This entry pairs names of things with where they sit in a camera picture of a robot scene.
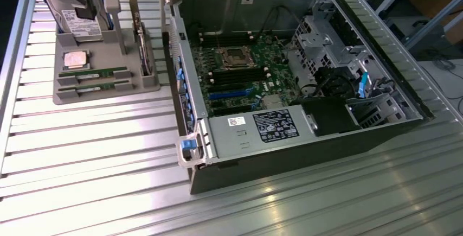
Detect black RAM slot bank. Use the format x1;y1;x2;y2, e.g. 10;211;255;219
208;66;269;86
199;30;252;49

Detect green RAM stick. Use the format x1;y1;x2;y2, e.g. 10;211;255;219
57;82;131;93
57;68;131;80

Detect black expansion slot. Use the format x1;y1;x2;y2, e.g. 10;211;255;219
209;103;255;114

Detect blue expansion slot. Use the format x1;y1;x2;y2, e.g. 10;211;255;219
207;88;251;100

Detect gray power supply unit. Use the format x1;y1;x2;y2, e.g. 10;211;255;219
207;104;316;158

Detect silver chipset heatsink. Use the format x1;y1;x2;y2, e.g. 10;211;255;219
261;95;287;110

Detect CPU socket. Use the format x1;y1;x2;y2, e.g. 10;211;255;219
220;46;253;71

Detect blue case latch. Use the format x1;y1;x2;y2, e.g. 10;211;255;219
177;137;196;152

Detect green motherboard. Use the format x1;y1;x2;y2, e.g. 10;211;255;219
191;31;303;117

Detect black PC case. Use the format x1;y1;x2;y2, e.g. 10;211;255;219
159;0;435;195

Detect black plastic shroud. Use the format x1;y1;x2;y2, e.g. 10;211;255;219
299;97;361;137

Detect graphics card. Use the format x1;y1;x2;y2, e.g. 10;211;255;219
129;0;153;77

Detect metal disk bay cage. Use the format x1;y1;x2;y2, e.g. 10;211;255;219
288;0;424;128

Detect gray parts rack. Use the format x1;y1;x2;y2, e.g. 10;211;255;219
52;0;161;106

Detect silver CPU chip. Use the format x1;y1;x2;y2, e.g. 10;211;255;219
63;50;92;70

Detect hard disk with white label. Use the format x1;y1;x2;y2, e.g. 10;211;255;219
38;0;104;42

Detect black wire bundle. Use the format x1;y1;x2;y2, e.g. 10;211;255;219
301;66;359;99

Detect floor cables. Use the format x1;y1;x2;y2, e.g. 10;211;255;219
432;56;463;101

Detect aluminium frame post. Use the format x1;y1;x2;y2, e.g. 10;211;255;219
373;0;463;52

